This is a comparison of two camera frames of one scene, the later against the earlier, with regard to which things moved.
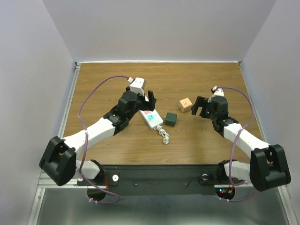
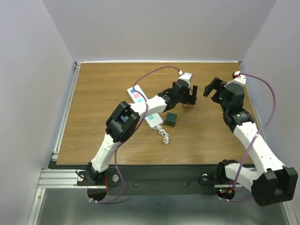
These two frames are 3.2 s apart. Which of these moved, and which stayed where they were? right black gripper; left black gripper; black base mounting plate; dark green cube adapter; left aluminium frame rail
Moved: right black gripper; left black gripper
Stayed: left aluminium frame rail; dark green cube adapter; black base mounting plate
